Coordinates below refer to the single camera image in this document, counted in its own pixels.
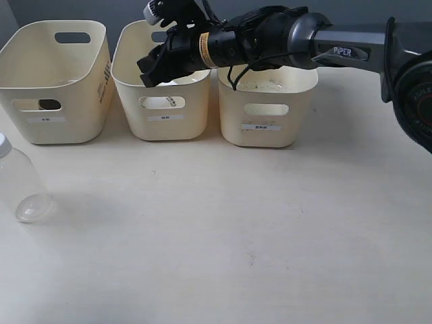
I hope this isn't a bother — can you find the cream bin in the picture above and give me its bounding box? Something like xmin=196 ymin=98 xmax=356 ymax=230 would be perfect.
xmin=111 ymin=20 xmax=211 ymax=141
xmin=1 ymin=20 xmax=115 ymax=145
xmin=217 ymin=67 xmax=319 ymax=148

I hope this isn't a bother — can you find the cream bin left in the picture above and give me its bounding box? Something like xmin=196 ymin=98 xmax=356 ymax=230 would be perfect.
xmin=1 ymin=20 xmax=115 ymax=145

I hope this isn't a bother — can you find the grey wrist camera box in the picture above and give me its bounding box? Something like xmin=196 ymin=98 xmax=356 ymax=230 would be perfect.
xmin=143 ymin=0 xmax=171 ymax=26

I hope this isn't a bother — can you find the cream bin right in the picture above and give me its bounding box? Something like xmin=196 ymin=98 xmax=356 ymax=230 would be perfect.
xmin=217 ymin=67 xmax=319 ymax=148

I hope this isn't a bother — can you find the cream bin middle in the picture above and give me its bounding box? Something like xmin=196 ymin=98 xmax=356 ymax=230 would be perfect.
xmin=111 ymin=20 xmax=211 ymax=141

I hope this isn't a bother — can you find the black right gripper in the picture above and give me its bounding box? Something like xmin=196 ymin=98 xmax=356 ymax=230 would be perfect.
xmin=137 ymin=23 xmax=250 ymax=87

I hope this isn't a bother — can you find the clear bottle white cap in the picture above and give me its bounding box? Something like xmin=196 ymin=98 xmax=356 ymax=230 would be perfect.
xmin=1 ymin=134 xmax=54 ymax=223

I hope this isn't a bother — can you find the white paper cup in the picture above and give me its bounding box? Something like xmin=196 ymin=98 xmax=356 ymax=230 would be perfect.
xmin=140 ymin=96 xmax=177 ymax=109

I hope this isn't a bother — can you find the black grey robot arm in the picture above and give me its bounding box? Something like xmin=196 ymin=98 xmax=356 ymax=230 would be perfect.
xmin=137 ymin=1 xmax=431 ymax=151

